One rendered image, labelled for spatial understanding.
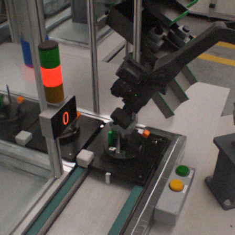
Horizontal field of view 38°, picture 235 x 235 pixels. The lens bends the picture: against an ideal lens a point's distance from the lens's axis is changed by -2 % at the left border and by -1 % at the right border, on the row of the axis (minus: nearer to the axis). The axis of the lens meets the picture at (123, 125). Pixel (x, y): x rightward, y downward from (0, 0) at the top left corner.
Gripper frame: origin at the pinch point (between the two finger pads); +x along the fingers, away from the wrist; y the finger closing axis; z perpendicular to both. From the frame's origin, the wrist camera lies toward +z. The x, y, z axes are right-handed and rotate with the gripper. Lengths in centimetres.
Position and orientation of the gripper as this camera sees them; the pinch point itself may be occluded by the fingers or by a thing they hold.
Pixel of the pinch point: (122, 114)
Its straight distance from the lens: 109.7
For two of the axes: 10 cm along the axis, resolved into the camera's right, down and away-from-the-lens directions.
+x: -5.2, 5.1, 6.8
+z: -7.5, -6.5, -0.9
